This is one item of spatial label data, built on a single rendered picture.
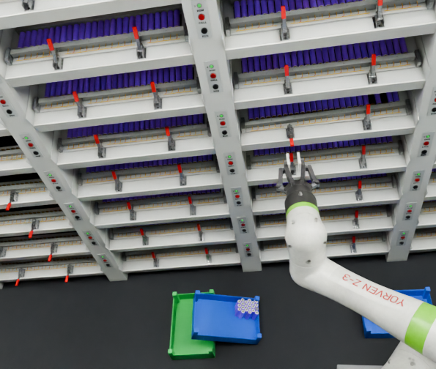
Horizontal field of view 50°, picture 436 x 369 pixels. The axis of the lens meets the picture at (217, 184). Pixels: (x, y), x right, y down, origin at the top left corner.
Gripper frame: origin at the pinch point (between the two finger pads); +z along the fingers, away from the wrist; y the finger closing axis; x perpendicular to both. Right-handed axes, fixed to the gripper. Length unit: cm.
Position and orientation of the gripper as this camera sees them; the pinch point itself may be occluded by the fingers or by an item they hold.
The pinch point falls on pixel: (293, 162)
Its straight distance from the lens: 155.0
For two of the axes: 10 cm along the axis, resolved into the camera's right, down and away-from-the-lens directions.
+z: 0.4, -6.0, 8.0
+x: -1.5, -7.9, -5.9
